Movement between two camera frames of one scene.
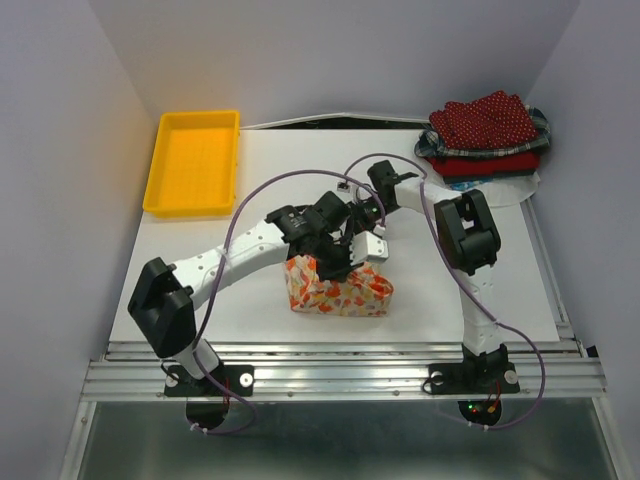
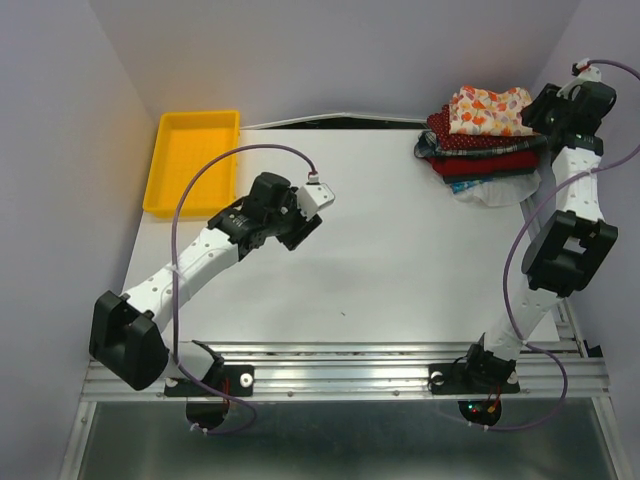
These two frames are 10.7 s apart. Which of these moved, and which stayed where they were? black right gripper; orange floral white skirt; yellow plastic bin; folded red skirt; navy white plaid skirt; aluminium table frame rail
Moved: orange floral white skirt; black right gripper
Stayed: yellow plastic bin; navy white plaid skirt; aluminium table frame rail; folded red skirt
